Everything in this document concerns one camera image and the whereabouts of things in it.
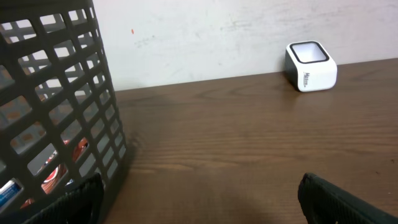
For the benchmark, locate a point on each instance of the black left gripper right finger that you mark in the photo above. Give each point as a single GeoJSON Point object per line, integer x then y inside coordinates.
{"type": "Point", "coordinates": [323, 202]}

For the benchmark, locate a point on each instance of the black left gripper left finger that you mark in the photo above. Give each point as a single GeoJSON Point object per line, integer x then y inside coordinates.
{"type": "Point", "coordinates": [79, 205]}

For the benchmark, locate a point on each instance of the red chocolate bar wrapper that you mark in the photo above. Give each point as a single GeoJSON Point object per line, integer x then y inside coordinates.
{"type": "Point", "coordinates": [52, 180]}

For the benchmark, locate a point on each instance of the white blue medicine box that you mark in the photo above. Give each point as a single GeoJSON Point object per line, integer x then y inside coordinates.
{"type": "Point", "coordinates": [8, 191]}

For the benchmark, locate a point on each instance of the white barcode scanner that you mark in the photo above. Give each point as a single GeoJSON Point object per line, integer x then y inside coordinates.
{"type": "Point", "coordinates": [309, 67]}

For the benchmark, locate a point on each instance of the dark grey plastic basket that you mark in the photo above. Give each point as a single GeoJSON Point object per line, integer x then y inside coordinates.
{"type": "Point", "coordinates": [56, 89]}

